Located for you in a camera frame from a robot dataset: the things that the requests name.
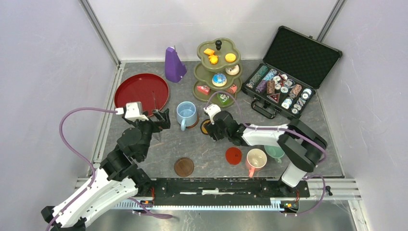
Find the orange square pastry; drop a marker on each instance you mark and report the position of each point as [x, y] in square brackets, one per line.
[208, 51]

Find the green cake slice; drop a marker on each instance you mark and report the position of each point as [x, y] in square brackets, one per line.
[223, 98]

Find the dark wooden round coaster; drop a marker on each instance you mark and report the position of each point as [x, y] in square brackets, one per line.
[184, 167]

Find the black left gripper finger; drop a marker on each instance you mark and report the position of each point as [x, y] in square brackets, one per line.
[164, 119]
[158, 115]

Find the orange round cookie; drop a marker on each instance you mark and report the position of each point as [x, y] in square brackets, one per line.
[230, 57]

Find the teal mug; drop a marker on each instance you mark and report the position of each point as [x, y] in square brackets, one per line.
[275, 152]

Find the chocolate cream donut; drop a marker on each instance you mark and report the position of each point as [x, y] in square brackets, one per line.
[232, 70]

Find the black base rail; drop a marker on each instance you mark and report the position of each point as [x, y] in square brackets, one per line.
[226, 192]

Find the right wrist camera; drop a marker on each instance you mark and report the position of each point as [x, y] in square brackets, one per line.
[211, 111]

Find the small orange pastry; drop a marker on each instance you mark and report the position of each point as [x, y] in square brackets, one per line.
[213, 59]

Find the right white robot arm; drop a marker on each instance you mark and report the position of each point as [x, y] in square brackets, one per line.
[302, 145]

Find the light wooden round coaster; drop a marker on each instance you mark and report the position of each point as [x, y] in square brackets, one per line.
[194, 124]

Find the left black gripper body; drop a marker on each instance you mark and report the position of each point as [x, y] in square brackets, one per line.
[148, 126]

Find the pink roll cake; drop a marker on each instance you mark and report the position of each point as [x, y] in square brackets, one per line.
[232, 89]

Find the pink cake slice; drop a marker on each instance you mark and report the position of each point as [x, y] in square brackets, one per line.
[204, 89]

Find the purple metronome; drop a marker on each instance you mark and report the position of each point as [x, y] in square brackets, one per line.
[175, 69]

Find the red round coaster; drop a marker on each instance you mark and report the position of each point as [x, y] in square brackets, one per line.
[233, 155]

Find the red triangle all-in button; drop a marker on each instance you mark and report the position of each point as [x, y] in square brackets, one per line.
[274, 97]

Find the black yellow round coaster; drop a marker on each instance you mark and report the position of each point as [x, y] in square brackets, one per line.
[203, 128]

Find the black poker chip case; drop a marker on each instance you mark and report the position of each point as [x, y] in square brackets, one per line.
[295, 66]

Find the pink cream mug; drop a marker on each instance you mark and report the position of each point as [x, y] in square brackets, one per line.
[255, 160]

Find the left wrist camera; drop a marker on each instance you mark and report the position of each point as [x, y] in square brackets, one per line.
[132, 112]

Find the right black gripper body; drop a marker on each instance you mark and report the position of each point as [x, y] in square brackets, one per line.
[219, 134]

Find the red round tray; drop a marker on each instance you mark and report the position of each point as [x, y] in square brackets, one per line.
[139, 87]

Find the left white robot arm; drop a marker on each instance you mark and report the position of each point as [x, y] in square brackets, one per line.
[118, 176]

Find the green three-tier serving stand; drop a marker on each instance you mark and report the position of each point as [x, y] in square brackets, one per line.
[204, 71]

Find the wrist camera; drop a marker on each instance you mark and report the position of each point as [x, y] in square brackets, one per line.
[132, 112]
[211, 111]

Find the blue frosted donut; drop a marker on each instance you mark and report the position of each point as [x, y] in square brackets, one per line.
[219, 80]

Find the blue mug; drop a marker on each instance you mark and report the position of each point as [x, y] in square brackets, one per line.
[186, 114]

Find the metal tongs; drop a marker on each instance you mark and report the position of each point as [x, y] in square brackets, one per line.
[157, 136]

